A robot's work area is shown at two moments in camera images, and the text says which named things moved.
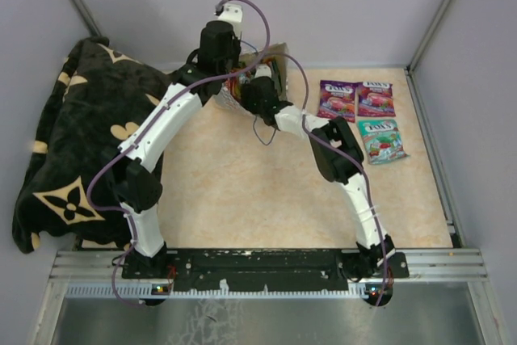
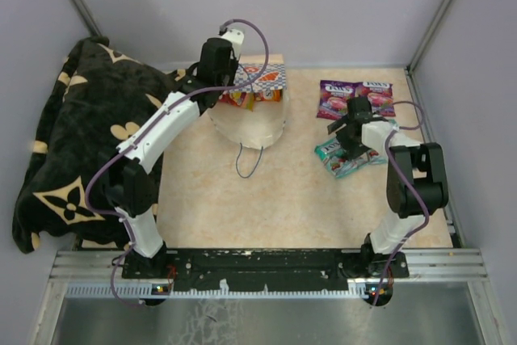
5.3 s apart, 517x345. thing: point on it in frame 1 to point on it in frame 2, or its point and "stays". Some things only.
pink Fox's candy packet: (337, 98) stays
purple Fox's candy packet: (376, 99) stays
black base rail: (266, 270) stays
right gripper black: (246, 99) to (351, 150)
